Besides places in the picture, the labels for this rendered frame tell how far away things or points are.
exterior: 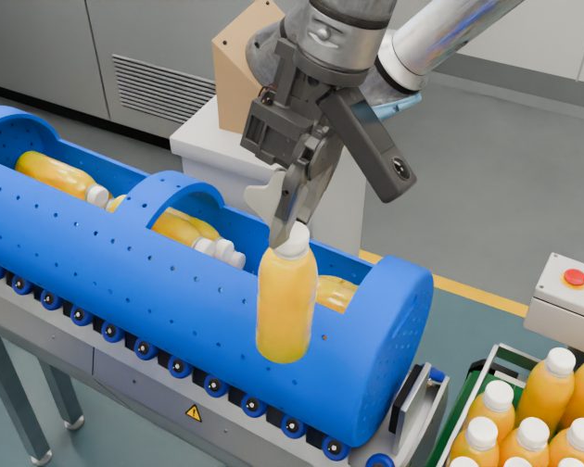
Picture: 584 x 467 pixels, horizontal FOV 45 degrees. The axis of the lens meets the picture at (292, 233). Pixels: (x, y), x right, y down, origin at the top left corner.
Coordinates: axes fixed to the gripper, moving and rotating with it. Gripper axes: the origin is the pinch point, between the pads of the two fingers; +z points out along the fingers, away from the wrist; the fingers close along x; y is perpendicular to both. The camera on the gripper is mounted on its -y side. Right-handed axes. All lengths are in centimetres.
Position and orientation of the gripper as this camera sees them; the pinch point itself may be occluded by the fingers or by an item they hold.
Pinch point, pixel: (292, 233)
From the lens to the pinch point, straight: 75.5
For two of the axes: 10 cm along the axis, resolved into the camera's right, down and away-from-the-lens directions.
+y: -8.3, -5.0, 2.7
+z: -2.8, 7.7, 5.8
